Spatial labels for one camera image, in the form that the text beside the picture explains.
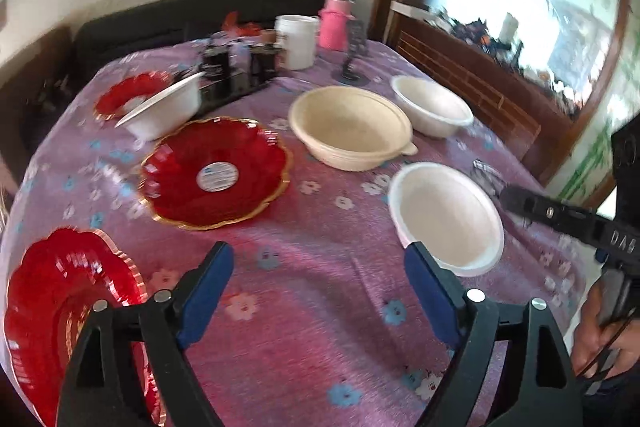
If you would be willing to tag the large red scalloped glass plate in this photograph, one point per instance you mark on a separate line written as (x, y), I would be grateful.
(45, 297)

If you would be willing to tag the small black box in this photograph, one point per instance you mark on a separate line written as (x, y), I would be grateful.
(216, 63)
(264, 59)

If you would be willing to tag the white paper bowl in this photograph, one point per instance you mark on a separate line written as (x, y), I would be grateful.
(430, 104)
(445, 217)
(170, 107)

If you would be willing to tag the beige bowl with lip tab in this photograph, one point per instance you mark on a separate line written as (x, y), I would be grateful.
(350, 127)

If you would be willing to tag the person's right hand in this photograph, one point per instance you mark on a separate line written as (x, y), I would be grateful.
(587, 337)

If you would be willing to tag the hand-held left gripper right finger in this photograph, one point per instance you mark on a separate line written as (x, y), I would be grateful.
(430, 297)

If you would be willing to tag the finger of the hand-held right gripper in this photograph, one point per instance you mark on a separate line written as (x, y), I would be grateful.
(545, 211)

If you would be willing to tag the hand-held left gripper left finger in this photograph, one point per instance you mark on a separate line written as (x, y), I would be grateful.
(207, 292)

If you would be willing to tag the pile of small clutter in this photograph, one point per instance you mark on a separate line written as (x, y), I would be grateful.
(480, 34)

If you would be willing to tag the black sofa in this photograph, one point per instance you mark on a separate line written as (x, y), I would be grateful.
(150, 27)

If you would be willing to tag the purple floral tablecloth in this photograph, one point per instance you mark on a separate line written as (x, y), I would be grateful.
(310, 267)

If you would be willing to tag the pink sleeved water bottle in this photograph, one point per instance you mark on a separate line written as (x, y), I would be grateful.
(334, 27)

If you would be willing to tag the black phone stand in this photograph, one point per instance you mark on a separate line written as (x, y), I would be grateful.
(352, 74)

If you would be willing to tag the small red glass plate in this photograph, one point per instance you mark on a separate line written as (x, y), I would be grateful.
(114, 99)

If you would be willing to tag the white plastic jar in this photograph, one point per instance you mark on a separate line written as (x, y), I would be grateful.
(297, 42)

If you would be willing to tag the clear eyeglasses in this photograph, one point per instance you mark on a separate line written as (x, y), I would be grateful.
(487, 179)

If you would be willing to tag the white flat box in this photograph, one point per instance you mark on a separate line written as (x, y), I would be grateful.
(407, 8)

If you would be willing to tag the wooden cabinet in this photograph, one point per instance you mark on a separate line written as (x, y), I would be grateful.
(475, 82)

